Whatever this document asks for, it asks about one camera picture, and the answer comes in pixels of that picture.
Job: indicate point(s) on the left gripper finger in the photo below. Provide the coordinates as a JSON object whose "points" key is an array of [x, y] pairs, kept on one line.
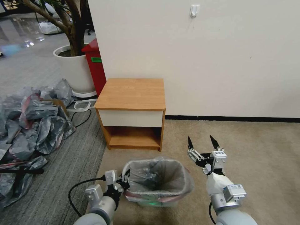
{"points": [[126, 175]]}

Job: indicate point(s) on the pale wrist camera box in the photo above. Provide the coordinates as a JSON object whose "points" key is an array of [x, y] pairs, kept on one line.
{"points": [[219, 159], [110, 178]]}

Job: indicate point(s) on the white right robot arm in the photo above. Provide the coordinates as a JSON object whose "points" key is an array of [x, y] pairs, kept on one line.
{"points": [[232, 214]]}

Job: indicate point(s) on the red metal box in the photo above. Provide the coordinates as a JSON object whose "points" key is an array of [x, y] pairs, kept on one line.
{"points": [[96, 70]]}

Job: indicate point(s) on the white pot saucer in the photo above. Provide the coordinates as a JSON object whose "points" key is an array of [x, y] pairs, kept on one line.
{"points": [[83, 94]]}

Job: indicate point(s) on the black office chair base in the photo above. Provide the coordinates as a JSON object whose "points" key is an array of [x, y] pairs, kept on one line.
{"points": [[90, 29]]}

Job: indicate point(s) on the white wall hook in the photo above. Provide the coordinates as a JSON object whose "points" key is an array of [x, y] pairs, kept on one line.
{"points": [[194, 10]]}

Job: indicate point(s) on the large white plant pot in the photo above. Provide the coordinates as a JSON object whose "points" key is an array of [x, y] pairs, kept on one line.
{"points": [[78, 72]]}

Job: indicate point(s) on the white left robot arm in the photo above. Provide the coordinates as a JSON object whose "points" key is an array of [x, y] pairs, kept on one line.
{"points": [[103, 207]]}

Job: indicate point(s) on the brown tree trunk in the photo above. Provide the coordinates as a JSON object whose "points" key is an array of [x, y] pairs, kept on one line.
{"points": [[76, 35]]}

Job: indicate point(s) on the small white trash can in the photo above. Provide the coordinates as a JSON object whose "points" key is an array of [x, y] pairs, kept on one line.
{"points": [[161, 202]]}

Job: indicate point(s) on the wooden nightstand with white drawer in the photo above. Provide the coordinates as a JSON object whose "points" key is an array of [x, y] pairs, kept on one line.
{"points": [[131, 93]]}

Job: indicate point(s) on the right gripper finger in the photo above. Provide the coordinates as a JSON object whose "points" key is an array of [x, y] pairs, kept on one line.
{"points": [[214, 144], [195, 155]]}

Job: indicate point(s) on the black flat bar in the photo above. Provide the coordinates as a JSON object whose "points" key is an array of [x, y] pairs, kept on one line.
{"points": [[23, 171]]}

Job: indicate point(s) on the translucent grey garbage bag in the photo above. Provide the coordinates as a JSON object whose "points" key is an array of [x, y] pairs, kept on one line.
{"points": [[171, 175]]}

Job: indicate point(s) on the pile of grey plastic bags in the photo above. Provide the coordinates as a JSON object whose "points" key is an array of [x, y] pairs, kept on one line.
{"points": [[28, 131]]}

